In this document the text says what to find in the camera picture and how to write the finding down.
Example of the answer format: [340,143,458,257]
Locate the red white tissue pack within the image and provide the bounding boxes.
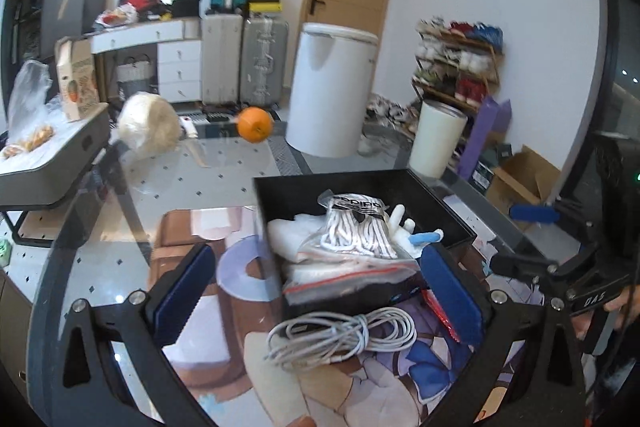
[422,289,460,343]

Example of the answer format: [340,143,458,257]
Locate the white blue plush toy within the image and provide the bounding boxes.
[388,205,444,259]

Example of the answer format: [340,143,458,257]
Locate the bagged white adidas laces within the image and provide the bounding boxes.
[306,191,416,267]

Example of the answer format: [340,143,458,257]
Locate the white cable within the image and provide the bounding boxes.
[264,305,419,373]

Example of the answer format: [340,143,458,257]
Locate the bagged thick white rope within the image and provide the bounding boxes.
[280,256,422,309]

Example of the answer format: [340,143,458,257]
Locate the white foam block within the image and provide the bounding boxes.
[267,213,329,263]

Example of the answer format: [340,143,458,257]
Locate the open cardboard box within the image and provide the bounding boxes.
[469,145,560,217]

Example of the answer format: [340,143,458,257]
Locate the purple paper bag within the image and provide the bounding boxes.
[457,96,512,180]

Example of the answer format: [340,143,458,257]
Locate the small white trash bin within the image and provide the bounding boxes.
[408,101,468,179]

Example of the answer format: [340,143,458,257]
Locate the anime printed desk mat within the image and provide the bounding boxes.
[150,207,474,426]

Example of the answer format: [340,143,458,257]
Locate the wooden shoe rack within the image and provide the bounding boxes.
[411,17,503,118]

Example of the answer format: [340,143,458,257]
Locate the grey side table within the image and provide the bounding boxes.
[1,103,111,248]

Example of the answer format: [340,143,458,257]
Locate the white cylindrical appliance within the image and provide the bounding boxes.
[285,23,378,158]

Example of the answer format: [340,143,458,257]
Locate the black cardboard box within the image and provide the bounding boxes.
[254,169,476,319]

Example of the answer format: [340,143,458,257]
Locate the bagged white noodle bundle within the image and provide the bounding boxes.
[116,92,182,157]

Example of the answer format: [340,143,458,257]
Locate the orange fruit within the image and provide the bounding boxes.
[236,106,273,143]

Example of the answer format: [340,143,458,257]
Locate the plastic bag with snacks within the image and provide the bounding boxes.
[1,60,65,159]

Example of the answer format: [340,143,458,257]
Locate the silver suitcase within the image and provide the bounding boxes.
[240,16,288,107]

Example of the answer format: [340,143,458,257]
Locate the orange fruit carton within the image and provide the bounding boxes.
[54,38,100,121]

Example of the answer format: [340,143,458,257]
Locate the wicker basket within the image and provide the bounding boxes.
[116,54,153,101]

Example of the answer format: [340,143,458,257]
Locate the white suitcase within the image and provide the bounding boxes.
[201,14,244,105]

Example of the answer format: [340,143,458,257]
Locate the white drawer desk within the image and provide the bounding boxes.
[91,17,202,104]

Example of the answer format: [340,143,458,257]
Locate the black cabinet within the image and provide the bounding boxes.
[1,0,43,107]

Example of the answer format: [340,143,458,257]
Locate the dark grey refrigerator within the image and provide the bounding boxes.
[40,0,106,60]

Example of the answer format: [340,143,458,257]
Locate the white handled knife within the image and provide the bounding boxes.
[179,116,209,168]

